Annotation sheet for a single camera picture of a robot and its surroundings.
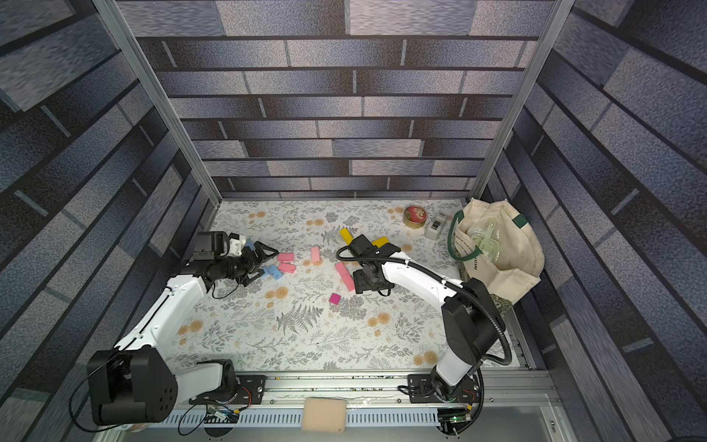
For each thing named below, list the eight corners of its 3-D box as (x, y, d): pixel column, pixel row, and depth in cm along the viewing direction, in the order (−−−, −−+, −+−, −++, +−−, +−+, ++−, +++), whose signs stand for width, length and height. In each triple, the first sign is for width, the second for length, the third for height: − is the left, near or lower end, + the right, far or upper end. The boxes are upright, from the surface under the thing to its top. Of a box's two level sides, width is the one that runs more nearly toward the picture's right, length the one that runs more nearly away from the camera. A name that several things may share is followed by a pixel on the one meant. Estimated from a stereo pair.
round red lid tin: (404, 228, 113) (405, 221, 110) (401, 212, 119) (403, 205, 116) (425, 228, 113) (428, 221, 110) (422, 212, 119) (424, 205, 116)
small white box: (422, 235, 111) (424, 228, 107) (432, 216, 117) (434, 209, 114) (436, 241, 109) (438, 234, 105) (445, 222, 115) (448, 215, 112)
